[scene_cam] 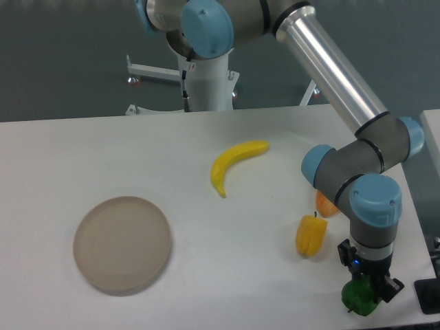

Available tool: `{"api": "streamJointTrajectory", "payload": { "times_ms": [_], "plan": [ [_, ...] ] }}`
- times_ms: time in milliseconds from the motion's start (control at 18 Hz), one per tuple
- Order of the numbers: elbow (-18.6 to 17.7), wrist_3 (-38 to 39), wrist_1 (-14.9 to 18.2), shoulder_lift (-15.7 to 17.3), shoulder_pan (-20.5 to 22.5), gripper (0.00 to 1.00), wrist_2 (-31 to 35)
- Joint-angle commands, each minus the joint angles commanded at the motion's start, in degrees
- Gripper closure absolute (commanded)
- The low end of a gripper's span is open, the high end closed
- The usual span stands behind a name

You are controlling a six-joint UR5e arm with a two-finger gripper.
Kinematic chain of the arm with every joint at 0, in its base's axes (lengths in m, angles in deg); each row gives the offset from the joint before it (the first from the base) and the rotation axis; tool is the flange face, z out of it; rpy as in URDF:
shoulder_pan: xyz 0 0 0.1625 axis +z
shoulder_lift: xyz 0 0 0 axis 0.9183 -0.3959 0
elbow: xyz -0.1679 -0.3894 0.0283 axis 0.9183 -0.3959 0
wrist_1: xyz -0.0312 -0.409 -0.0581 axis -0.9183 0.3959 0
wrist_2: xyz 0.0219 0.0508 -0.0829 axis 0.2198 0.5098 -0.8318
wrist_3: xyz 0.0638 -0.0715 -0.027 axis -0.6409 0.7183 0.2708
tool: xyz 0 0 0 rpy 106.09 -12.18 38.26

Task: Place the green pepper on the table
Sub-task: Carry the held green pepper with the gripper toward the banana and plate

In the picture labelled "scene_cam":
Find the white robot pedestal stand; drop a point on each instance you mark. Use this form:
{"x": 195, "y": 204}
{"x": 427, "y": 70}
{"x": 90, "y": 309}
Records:
{"x": 206, "y": 84}

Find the green toy pepper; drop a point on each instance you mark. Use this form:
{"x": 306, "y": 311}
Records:
{"x": 358, "y": 296}

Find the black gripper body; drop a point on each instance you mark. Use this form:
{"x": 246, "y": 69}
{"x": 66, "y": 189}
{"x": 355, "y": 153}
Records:
{"x": 370, "y": 262}

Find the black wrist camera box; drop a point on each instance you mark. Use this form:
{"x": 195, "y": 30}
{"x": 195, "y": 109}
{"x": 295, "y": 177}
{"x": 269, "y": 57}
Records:
{"x": 347, "y": 256}

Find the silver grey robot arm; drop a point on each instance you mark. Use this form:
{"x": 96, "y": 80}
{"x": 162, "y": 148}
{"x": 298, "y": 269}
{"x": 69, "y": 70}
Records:
{"x": 203, "y": 33}

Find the beige round plate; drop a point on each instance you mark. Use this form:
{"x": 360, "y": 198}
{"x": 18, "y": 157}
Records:
{"x": 122, "y": 245}

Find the yellow toy banana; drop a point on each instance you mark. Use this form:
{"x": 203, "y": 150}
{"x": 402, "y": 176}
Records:
{"x": 231, "y": 157}

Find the orange toy fruit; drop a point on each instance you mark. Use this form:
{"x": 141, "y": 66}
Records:
{"x": 324, "y": 206}

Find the yellow toy pepper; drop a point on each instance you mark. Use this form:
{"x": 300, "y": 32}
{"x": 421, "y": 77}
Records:
{"x": 310, "y": 234}

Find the black device at right edge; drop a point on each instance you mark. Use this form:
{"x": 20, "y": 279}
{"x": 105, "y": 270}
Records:
{"x": 427, "y": 291}

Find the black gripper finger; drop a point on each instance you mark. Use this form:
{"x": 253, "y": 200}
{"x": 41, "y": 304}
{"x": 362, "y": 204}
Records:
{"x": 386, "y": 288}

